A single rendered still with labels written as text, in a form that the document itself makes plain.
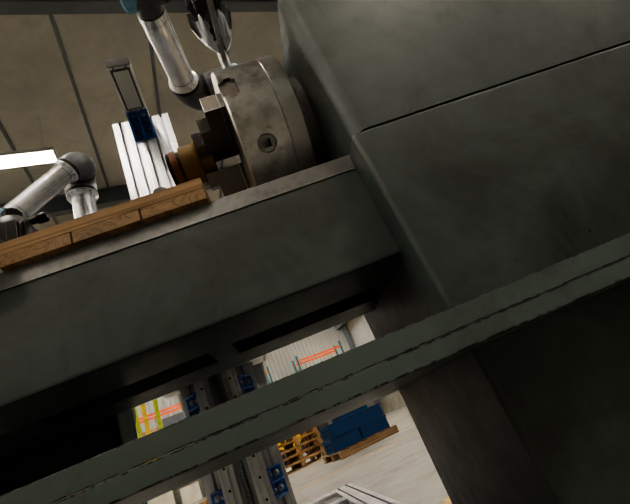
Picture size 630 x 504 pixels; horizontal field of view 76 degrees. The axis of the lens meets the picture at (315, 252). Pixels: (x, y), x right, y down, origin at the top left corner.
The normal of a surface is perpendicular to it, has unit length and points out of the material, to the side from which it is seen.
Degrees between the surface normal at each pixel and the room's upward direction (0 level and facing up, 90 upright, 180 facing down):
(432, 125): 90
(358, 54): 90
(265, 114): 113
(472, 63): 90
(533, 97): 90
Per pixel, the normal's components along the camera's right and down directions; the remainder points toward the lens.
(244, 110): 0.10, -0.15
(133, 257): 0.00, -0.41
